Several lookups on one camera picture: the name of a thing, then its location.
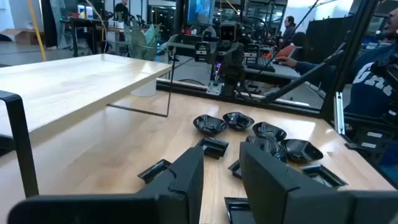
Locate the dark work table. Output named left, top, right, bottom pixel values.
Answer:
left=60, top=17, right=105, bottom=58

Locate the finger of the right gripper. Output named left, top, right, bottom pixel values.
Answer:
left=217, top=46, right=231, bottom=78
left=231, top=46, right=246, bottom=78

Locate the person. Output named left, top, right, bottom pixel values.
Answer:
left=279, top=15, right=298, bottom=49
left=114, top=0, right=131, bottom=23
left=275, top=7, right=398, bottom=121

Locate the blue screen monitor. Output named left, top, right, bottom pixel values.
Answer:
left=186, top=0, right=216, bottom=26

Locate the green plant in white pot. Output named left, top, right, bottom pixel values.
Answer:
left=123, top=21, right=180, bottom=98

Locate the wooden shelf with black legs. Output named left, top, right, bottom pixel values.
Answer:
left=0, top=53, right=177, bottom=199

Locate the grey desk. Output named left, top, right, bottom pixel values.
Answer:
left=244, top=60, right=302, bottom=86

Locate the black square mini plate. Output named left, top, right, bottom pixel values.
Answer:
left=223, top=197, right=257, bottom=224
left=137, top=159, right=173, bottom=185
left=299, top=164, right=348, bottom=190
left=196, top=136, right=230, bottom=161
left=227, top=159, right=243, bottom=180

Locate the yellow hanging cable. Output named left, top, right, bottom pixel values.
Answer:
left=27, top=0, right=47, bottom=62

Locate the cardboard box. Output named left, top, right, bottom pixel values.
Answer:
left=0, top=28, right=40, bottom=46

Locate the black leaf-shaped mini plate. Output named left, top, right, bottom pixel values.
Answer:
left=280, top=138, right=325, bottom=164
left=251, top=121, right=288, bottom=142
left=222, top=111, right=256, bottom=132
left=192, top=114, right=228, bottom=137
left=244, top=135, right=289, bottom=164

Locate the orange object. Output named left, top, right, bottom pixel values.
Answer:
left=264, top=44, right=295, bottom=60

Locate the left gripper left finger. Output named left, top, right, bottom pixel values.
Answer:
left=7, top=145, right=205, bottom=224

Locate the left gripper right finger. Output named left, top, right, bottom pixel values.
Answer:
left=239, top=141, right=398, bottom=224

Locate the black keyboard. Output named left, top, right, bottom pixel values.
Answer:
left=246, top=63, right=277, bottom=73

